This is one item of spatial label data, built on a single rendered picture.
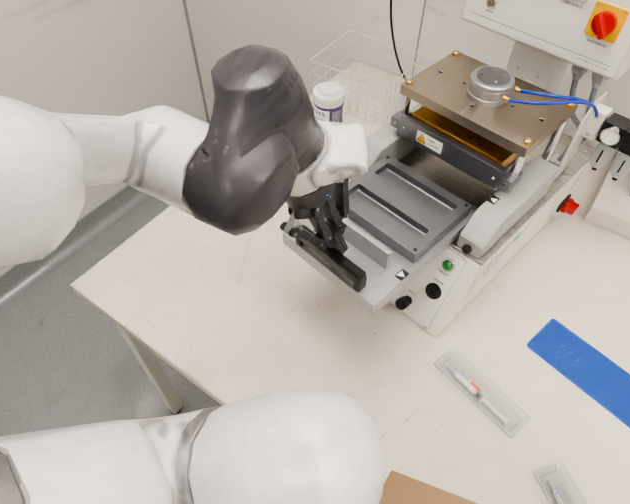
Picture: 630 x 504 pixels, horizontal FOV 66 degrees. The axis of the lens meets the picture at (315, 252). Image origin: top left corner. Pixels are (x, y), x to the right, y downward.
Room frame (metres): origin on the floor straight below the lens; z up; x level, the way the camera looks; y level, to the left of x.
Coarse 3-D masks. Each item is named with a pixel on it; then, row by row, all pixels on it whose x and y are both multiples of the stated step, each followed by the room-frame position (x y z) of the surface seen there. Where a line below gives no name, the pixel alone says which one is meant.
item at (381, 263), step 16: (304, 224) 0.60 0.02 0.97; (352, 224) 0.56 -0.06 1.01; (464, 224) 0.60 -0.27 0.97; (288, 240) 0.57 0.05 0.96; (352, 240) 0.55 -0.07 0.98; (368, 240) 0.53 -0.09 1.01; (448, 240) 0.56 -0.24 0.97; (304, 256) 0.54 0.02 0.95; (320, 256) 0.52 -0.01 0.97; (352, 256) 0.52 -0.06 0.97; (368, 256) 0.52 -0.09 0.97; (384, 256) 0.50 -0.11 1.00; (400, 256) 0.52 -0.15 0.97; (432, 256) 0.53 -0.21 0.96; (320, 272) 0.51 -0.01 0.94; (336, 272) 0.49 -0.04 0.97; (368, 272) 0.49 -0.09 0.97; (384, 272) 0.49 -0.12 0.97; (416, 272) 0.50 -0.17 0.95; (352, 288) 0.46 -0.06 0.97; (368, 288) 0.46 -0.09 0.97; (384, 288) 0.46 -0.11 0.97; (400, 288) 0.47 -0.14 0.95; (368, 304) 0.43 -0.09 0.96; (384, 304) 0.44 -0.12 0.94
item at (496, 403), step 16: (448, 352) 0.44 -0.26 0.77; (448, 368) 0.41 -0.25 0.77; (464, 368) 0.41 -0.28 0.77; (464, 384) 0.38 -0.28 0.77; (480, 384) 0.38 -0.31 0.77; (480, 400) 0.35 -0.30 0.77; (496, 400) 0.35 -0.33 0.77; (496, 416) 0.32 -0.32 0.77; (512, 416) 0.32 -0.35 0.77; (528, 416) 0.32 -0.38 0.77; (512, 432) 0.29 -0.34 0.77
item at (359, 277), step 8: (312, 232) 0.54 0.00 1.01; (296, 240) 0.55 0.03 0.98; (304, 240) 0.54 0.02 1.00; (312, 248) 0.52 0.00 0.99; (320, 248) 0.51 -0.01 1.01; (328, 248) 0.51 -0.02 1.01; (328, 256) 0.50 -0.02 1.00; (336, 256) 0.49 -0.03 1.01; (344, 256) 0.49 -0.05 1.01; (336, 264) 0.48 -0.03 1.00; (344, 264) 0.48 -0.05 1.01; (352, 264) 0.48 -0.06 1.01; (344, 272) 0.47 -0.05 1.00; (352, 272) 0.46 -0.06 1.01; (360, 272) 0.46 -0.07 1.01; (352, 280) 0.46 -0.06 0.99; (360, 280) 0.45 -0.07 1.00; (360, 288) 0.45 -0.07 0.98
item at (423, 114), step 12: (420, 108) 0.83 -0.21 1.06; (420, 120) 0.80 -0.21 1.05; (432, 120) 0.79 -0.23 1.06; (444, 120) 0.79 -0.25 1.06; (444, 132) 0.76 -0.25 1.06; (456, 132) 0.75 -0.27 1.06; (468, 132) 0.75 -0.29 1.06; (468, 144) 0.72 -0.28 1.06; (480, 144) 0.72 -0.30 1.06; (492, 144) 0.72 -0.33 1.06; (540, 144) 0.73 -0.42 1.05; (492, 156) 0.68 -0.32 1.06; (504, 156) 0.68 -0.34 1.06
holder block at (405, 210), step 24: (384, 168) 0.74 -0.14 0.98; (408, 168) 0.72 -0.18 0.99; (360, 192) 0.67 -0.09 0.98; (384, 192) 0.66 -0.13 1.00; (408, 192) 0.67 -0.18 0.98; (432, 192) 0.66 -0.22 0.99; (360, 216) 0.60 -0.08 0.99; (384, 216) 0.61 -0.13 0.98; (408, 216) 0.60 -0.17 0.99; (432, 216) 0.60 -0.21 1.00; (456, 216) 0.60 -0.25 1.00; (384, 240) 0.55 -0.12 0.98; (408, 240) 0.54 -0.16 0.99; (432, 240) 0.54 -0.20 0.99
